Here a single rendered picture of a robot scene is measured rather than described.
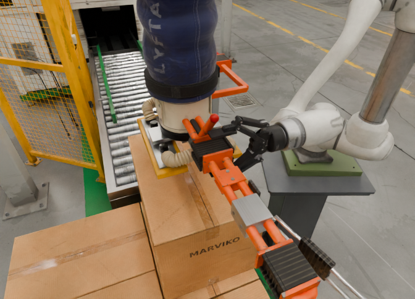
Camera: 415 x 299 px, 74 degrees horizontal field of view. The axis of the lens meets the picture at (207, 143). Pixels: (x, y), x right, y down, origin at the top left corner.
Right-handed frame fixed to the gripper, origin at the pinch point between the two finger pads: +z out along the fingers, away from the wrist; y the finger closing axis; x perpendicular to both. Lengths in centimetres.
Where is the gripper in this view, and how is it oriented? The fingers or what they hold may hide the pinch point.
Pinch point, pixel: (213, 154)
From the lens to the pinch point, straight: 73.9
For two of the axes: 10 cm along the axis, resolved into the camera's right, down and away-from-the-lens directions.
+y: 0.0, 7.9, 6.2
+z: -9.3, 2.3, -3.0
